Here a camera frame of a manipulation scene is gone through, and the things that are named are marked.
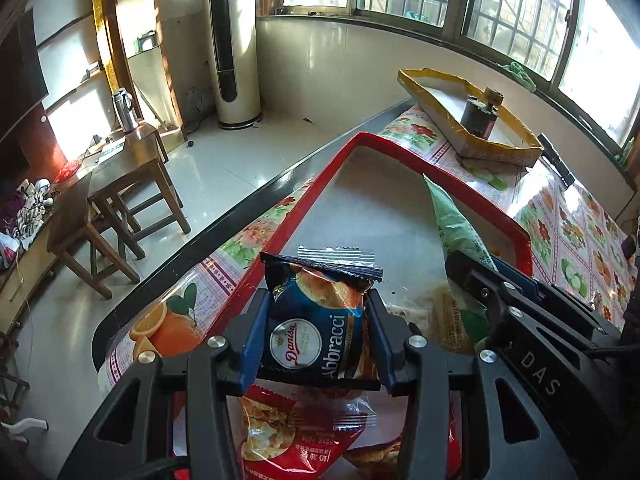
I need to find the long rice cracker packet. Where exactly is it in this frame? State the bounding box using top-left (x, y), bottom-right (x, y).
top-left (387, 285), bottom-right (474, 354)

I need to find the green snack packet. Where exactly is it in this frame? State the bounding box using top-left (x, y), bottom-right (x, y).
top-left (423, 174), bottom-right (498, 351)

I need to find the blue Danisa cookie bag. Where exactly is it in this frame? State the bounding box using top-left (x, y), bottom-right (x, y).
top-left (260, 252), bottom-right (383, 387)

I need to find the red chip bag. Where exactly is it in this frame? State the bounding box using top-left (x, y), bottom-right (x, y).
top-left (239, 386), bottom-right (376, 479)

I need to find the fruit flower patterned tablecloth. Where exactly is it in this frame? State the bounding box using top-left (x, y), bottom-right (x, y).
top-left (92, 105), bottom-right (638, 392)

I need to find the black flashlight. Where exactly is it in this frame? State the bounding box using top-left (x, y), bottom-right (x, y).
top-left (537, 132), bottom-right (575, 188)

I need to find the red rimmed white tray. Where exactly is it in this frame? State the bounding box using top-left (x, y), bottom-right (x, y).
top-left (169, 131), bottom-right (534, 480)

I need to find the dark jar with cork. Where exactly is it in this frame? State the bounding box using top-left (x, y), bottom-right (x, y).
top-left (460, 87), bottom-right (503, 140)

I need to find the yellow cardboard box lid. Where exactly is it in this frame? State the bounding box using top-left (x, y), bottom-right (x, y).
top-left (397, 68), bottom-right (544, 167)

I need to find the green cloth on sill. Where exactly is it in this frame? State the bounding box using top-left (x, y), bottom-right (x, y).
top-left (502, 61), bottom-right (537, 93)

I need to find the wooden stool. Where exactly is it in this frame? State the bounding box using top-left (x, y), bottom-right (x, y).
top-left (47, 133), bottom-right (191, 299)

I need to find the steel electric kettle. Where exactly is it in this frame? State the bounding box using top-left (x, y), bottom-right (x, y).
top-left (112, 88), bottom-right (140, 133)

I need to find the white tower air conditioner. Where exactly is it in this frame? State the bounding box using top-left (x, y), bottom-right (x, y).
top-left (202, 0), bottom-right (262, 130)

